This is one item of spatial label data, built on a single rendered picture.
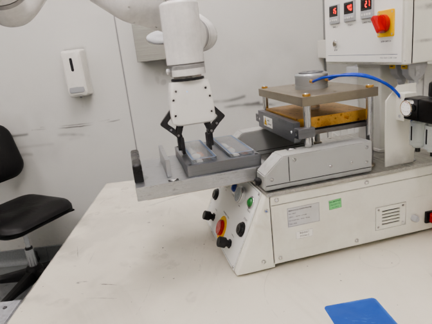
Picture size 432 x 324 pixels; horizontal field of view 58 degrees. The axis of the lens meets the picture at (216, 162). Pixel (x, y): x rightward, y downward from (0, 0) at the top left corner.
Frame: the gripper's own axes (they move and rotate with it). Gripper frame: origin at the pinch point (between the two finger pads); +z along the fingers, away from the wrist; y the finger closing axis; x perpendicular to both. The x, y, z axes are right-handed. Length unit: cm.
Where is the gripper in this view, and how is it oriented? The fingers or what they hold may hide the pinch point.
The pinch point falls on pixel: (195, 144)
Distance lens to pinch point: 92.3
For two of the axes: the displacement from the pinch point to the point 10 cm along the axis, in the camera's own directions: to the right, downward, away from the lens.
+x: -2.4, -2.5, 9.4
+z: 1.1, 9.5, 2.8
